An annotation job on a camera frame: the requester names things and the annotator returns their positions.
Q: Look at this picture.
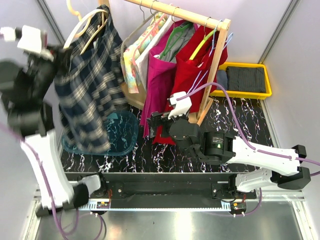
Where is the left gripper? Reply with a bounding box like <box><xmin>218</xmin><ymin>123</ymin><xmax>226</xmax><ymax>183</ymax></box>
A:
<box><xmin>27</xmin><ymin>43</ymin><xmax>73</xmax><ymax>101</ymax></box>

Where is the navy plaid skirt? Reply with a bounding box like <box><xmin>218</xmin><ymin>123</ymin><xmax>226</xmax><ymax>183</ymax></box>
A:
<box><xmin>54</xmin><ymin>4</ymin><xmax>127</xmax><ymax>154</ymax></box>

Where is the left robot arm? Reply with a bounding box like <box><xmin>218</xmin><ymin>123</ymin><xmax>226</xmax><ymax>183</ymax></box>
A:
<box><xmin>0</xmin><ymin>46</ymin><xmax>108</xmax><ymax>217</ymax></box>

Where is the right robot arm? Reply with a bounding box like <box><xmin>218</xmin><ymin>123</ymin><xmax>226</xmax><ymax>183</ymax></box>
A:
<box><xmin>147</xmin><ymin>112</ymin><xmax>311</xmax><ymax>199</ymax></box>

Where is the magenta skirt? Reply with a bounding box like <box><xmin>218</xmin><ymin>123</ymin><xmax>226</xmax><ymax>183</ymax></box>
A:
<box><xmin>140</xmin><ymin>20</ymin><xmax>186</xmax><ymax>137</ymax></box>

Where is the red skirt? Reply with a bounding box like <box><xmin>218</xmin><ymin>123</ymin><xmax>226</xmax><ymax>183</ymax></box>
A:
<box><xmin>153</xmin><ymin>26</ymin><xmax>228</xmax><ymax>145</ymax></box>

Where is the green hanger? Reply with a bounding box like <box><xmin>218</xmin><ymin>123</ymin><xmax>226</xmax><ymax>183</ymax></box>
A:
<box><xmin>159</xmin><ymin>21</ymin><xmax>193</xmax><ymax>59</ymax></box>

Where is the yellow-green hanger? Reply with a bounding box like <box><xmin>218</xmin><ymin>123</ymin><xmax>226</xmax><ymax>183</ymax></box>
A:
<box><xmin>189</xmin><ymin>30</ymin><xmax>215</xmax><ymax>60</ymax></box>

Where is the grey hanger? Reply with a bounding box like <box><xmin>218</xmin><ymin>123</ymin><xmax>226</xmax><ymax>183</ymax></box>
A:
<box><xmin>120</xmin><ymin>11</ymin><xmax>157</xmax><ymax>67</ymax></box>

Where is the pink hanger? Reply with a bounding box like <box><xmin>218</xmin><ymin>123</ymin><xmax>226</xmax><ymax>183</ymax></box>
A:
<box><xmin>132</xmin><ymin>12</ymin><xmax>169</xmax><ymax>66</ymax></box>

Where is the teal transparent basin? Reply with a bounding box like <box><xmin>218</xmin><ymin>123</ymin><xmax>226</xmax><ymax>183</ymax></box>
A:
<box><xmin>61</xmin><ymin>111</ymin><xmax>140</xmax><ymax>156</ymax></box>

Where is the wooden clothes rack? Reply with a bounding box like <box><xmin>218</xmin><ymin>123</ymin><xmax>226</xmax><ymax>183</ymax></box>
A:
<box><xmin>98</xmin><ymin>0</ymin><xmax>232</xmax><ymax>126</ymax></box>

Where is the white garment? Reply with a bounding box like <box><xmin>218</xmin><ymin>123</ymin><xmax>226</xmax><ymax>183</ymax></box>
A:
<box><xmin>135</xmin><ymin>19</ymin><xmax>172</xmax><ymax>90</ymax></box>

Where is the floral pastel garment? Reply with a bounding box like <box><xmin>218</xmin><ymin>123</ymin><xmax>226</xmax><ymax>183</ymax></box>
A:
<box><xmin>121</xmin><ymin>12</ymin><xmax>160</xmax><ymax>94</ymax></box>

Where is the blue-grey folded cloth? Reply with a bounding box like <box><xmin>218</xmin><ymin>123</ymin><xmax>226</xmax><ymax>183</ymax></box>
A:
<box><xmin>216</xmin><ymin>70</ymin><xmax>228</xmax><ymax>90</ymax></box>

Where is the dark striped folded cloth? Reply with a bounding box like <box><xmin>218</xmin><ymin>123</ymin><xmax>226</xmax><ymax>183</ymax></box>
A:
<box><xmin>226</xmin><ymin>66</ymin><xmax>266</xmax><ymax>93</ymax></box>

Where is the grey garment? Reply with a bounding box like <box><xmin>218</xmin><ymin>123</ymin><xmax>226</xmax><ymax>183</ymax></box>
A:
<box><xmin>160</xmin><ymin>23</ymin><xmax>196</xmax><ymax>64</ymax></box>

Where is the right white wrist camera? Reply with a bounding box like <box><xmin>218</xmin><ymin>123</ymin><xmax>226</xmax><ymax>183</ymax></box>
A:
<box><xmin>168</xmin><ymin>91</ymin><xmax>192</xmax><ymax>120</ymax></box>

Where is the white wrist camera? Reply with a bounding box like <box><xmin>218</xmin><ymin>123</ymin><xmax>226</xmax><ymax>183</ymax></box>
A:
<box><xmin>168</xmin><ymin>91</ymin><xmax>192</xmax><ymax>120</ymax></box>
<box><xmin>0</xmin><ymin>25</ymin><xmax>48</xmax><ymax>55</ymax></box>

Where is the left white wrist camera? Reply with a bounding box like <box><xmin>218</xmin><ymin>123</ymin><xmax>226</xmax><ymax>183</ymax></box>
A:
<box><xmin>0</xmin><ymin>25</ymin><xmax>48</xmax><ymax>55</ymax></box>

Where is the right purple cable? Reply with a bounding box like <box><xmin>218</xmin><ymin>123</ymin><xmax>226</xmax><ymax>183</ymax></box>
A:
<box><xmin>176</xmin><ymin>82</ymin><xmax>320</xmax><ymax>176</ymax></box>

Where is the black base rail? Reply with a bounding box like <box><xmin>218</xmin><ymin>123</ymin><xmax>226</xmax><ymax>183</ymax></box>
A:
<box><xmin>79</xmin><ymin>172</ymin><xmax>258</xmax><ymax>210</ymax></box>

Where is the light blue wire hanger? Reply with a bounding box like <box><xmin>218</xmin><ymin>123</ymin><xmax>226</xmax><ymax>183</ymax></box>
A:
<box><xmin>187</xmin><ymin>21</ymin><xmax>235</xmax><ymax>94</ymax></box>

